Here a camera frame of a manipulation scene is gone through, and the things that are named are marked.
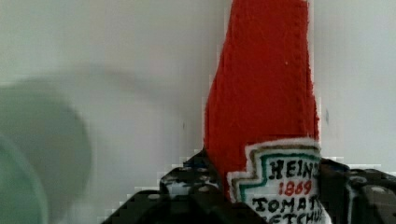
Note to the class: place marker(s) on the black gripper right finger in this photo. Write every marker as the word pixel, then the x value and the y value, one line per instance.
pixel 357 196

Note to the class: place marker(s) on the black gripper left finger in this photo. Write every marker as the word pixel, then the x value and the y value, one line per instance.
pixel 189 194

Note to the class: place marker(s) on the red plush ketchup bottle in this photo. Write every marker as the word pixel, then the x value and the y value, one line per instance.
pixel 261 120

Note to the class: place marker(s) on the green metal cup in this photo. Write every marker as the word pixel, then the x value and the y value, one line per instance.
pixel 46 157

